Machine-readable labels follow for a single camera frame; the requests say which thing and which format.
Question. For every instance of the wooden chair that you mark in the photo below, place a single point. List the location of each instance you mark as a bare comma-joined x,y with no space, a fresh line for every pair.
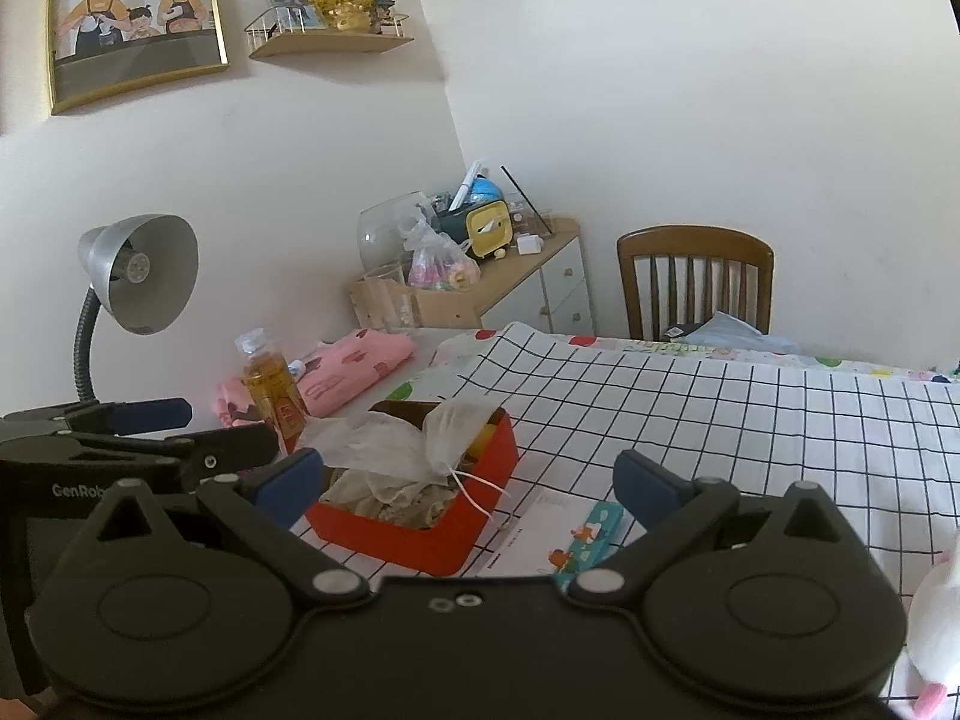
694,247

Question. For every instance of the white printed booklet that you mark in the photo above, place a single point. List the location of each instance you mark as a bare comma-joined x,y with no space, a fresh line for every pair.
540,532

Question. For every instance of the light blue cloth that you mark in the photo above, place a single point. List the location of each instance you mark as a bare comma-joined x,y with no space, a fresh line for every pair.
712,331

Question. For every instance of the clear glass vase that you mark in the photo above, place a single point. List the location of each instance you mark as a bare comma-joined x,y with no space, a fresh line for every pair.
382,229

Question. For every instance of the wooden crate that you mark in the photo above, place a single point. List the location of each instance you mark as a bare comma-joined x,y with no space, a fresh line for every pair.
420,307

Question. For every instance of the white plush toy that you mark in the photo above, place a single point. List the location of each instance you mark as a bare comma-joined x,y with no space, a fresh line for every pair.
937,630

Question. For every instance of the small dark figurine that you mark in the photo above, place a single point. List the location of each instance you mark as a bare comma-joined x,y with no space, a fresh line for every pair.
384,15

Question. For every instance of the bottle of yellow liquid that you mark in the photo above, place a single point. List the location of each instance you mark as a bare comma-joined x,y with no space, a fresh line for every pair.
274,390

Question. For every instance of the teal desk organiser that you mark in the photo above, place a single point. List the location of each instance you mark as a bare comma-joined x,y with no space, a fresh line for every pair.
454,214

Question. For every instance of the white wood-topped sideboard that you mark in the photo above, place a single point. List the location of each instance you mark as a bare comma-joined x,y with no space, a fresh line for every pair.
555,285

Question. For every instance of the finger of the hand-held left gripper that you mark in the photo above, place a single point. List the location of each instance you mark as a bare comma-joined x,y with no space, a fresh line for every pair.
150,414
232,448

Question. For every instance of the large framed family picture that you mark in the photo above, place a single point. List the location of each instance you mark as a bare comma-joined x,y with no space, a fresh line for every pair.
135,22

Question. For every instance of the yellow tissue box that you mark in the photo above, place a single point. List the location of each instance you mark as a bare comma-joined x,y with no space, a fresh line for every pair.
489,231

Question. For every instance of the plastic bag of sweets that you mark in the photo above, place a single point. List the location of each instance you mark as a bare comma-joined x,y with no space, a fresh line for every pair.
439,266

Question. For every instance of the pink cloth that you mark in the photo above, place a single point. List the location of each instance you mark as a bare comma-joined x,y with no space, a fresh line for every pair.
352,367

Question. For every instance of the clear plastic bag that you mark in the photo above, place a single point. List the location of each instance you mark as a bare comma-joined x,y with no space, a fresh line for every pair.
375,450

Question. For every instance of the teal tissue packet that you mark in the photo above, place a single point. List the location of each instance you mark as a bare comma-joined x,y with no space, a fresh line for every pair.
592,540

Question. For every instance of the yellow rubber duck toy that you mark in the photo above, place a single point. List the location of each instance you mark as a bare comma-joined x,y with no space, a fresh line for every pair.
484,441

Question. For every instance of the black checked white tablecloth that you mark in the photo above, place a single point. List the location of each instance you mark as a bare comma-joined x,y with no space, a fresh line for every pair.
750,427

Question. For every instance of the silver desk lamp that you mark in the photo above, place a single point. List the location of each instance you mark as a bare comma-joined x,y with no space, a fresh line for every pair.
150,277

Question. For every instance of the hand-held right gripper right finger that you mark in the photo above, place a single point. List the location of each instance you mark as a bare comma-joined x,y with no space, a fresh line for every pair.
639,480

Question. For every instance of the wooden wall shelf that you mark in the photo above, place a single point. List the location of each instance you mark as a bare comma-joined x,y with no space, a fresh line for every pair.
330,46

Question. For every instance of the standing photo card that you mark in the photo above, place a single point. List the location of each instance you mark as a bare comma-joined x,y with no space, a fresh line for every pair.
285,6

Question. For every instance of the red storage box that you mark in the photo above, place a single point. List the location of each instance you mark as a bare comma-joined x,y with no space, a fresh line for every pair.
420,547

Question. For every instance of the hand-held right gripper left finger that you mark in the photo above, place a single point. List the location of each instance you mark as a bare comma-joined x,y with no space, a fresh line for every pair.
296,484

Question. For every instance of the thin black stick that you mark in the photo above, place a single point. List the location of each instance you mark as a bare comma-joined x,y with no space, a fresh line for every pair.
527,199

